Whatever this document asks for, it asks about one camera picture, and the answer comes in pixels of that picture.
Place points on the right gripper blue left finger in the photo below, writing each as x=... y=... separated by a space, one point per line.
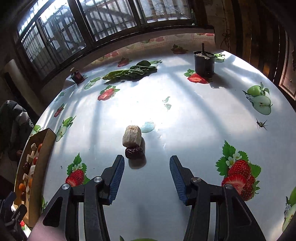
x=111 y=180

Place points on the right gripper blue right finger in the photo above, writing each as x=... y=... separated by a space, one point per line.
x=182 y=180

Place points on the dark red jujube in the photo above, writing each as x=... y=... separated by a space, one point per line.
x=133 y=153
x=23 y=196
x=26 y=168

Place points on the tall beige corn cake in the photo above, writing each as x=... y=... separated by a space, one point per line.
x=132 y=136

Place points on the beige corn cake chunk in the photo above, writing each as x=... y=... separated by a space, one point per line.
x=25 y=178

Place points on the large beige corn cake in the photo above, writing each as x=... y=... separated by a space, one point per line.
x=32 y=170

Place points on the orange tangerine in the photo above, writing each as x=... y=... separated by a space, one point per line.
x=22 y=187
x=39 y=147
x=30 y=183

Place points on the red tomato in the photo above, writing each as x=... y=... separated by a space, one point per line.
x=35 y=160

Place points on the cardboard box tray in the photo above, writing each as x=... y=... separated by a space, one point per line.
x=34 y=198

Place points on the orange tangerine at tray back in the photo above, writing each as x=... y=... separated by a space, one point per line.
x=39 y=147

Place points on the beige corn cake back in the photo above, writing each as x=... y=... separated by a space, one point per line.
x=34 y=147

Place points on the seated man in dark jacket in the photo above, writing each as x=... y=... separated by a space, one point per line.
x=16 y=127

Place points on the dark glass jar with lid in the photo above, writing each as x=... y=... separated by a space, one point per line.
x=76 y=76

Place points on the green leafy vegetables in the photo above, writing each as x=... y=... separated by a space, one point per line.
x=136 y=72

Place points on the black cup with stick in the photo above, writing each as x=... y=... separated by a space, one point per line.
x=204 y=62

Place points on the white standing air conditioner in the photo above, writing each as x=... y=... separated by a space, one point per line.
x=20 y=87

